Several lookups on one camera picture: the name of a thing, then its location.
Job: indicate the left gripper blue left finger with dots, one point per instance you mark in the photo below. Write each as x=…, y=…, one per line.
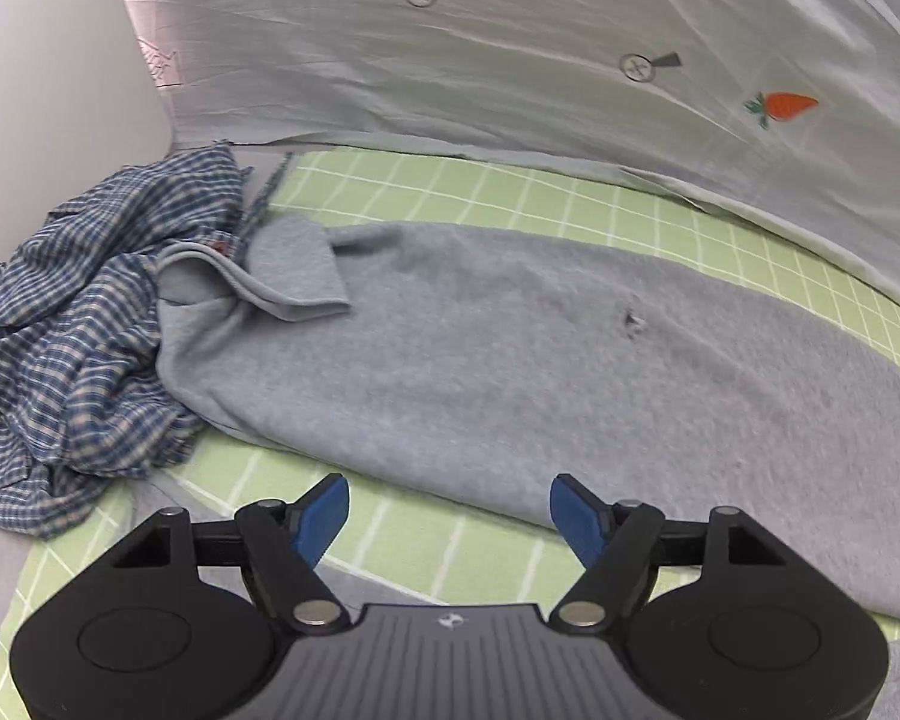
x=315, y=519

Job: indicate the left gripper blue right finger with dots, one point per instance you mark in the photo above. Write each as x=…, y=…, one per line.
x=581, y=518

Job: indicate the grey sweatpants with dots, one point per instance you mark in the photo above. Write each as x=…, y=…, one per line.
x=477, y=364

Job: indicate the green grid mat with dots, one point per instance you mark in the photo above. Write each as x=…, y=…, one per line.
x=402, y=546

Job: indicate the blue plaid shirt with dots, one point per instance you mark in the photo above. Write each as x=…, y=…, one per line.
x=81, y=404

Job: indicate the grey carrot print sheet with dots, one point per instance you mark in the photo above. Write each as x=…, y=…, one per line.
x=784, y=112

